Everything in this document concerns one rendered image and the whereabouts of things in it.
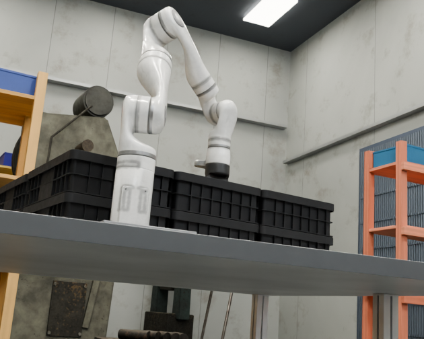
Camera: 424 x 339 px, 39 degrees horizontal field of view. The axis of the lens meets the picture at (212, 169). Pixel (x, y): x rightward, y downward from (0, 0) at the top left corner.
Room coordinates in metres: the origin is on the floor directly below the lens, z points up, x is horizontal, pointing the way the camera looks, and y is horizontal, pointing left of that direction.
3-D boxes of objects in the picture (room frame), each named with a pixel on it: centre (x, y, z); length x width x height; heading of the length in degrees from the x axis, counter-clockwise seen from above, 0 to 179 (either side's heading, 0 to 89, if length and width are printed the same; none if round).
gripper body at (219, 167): (1.78, -0.02, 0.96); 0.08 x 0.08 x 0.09
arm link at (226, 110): (1.78, -0.02, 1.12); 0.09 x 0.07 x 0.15; 39
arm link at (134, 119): (1.40, 0.18, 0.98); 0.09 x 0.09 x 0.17; 3
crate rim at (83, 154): (1.70, 0.33, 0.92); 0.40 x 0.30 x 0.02; 32
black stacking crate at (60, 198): (1.70, 0.33, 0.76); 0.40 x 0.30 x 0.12; 32
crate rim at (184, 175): (1.86, 0.07, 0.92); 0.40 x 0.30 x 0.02; 32
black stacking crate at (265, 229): (2.01, -0.18, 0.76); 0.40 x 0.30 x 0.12; 32
